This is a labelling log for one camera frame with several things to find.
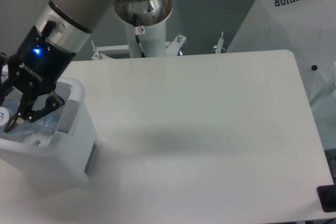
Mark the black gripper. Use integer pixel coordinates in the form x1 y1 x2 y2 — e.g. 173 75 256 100
1 26 76 133

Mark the clear plastic water bottle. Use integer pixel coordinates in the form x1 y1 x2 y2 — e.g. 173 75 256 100
0 98 65 138

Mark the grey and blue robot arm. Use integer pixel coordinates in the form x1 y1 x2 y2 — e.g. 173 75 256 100
1 0 151 132

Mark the white plastic trash can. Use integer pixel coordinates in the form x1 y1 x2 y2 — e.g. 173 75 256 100
1 77 100 185

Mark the white Superior umbrella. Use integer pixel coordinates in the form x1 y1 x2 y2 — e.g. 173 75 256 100
227 0 335 100

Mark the black device at table edge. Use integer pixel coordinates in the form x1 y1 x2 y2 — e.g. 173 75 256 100
317 185 335 212

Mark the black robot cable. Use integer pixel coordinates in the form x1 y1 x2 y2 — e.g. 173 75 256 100
132 13 146 58

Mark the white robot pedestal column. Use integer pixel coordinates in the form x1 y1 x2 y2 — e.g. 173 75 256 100
114 0 173 50

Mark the white metal base frame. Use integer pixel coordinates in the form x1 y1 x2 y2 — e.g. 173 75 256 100
90 31 227 60

